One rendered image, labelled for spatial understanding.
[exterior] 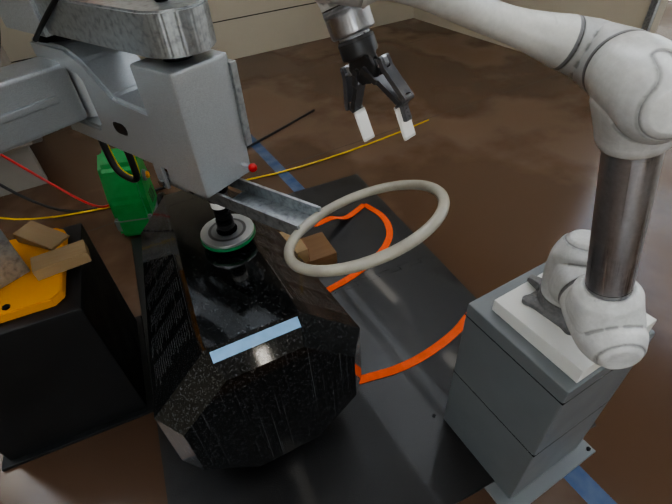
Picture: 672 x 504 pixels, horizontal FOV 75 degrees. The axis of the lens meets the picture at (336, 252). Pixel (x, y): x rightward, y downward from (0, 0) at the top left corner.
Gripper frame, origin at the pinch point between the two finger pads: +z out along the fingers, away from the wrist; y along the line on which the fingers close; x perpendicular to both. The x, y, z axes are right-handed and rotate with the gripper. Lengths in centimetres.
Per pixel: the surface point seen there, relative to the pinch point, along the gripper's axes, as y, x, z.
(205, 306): 70, 44, 41
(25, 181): 382, 83, -9
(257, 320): 54, 34, 49
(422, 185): 19.3, -21.2, 25.2
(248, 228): 88, 13, 31
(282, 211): 58, 8, 22
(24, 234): 151, 83, 2
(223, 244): 86, 25, 31
